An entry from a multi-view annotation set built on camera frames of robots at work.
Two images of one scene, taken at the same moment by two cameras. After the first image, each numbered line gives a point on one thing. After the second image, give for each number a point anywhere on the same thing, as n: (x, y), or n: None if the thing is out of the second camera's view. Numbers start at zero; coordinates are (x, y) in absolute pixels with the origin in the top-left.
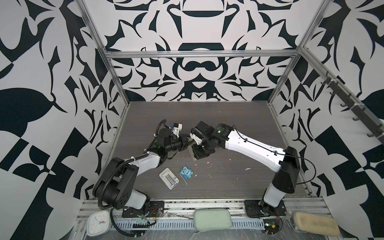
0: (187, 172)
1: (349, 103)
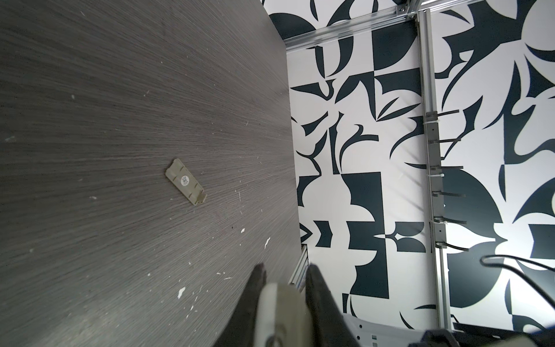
0: None
1: (436, 181)
